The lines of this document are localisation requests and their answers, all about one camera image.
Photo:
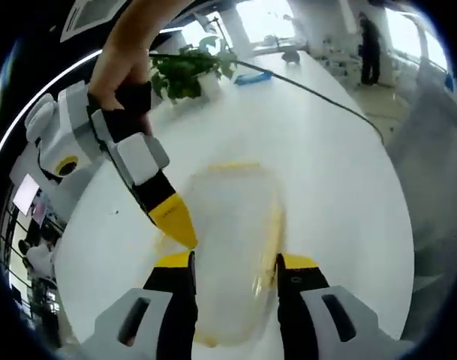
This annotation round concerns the ceiling air vent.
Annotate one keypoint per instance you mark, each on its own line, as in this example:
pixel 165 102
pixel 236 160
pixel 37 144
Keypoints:
pixel 87 17

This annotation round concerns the long ceiling light strip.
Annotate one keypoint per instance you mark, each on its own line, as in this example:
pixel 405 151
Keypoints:
pixel 33 101

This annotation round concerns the green potted plant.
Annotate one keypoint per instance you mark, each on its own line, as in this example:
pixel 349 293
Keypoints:
pixel 190 71

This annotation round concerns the bright wall screen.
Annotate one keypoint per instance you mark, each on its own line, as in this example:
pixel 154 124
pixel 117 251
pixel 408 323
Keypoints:
pixel 25 193

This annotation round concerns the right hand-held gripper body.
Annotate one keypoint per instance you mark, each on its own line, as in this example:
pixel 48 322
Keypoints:
pixel 63 131

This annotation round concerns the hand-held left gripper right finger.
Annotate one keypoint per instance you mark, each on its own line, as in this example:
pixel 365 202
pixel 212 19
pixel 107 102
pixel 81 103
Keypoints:
pixel 299 300

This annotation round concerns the small dark object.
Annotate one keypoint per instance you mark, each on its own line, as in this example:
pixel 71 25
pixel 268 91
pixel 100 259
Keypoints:
pixel 290 57

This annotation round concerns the person's right hand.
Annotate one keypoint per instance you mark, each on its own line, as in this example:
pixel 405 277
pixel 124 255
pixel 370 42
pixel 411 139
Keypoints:
pixel 112 78

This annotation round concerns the clear box with yellow buckle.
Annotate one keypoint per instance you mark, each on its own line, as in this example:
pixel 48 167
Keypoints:
pixel 232 243

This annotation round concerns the blue flat object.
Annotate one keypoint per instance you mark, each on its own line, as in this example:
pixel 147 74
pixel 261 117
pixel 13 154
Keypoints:
pixel 253 78

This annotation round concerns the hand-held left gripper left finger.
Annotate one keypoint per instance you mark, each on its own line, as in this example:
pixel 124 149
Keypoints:
pixel 164 300

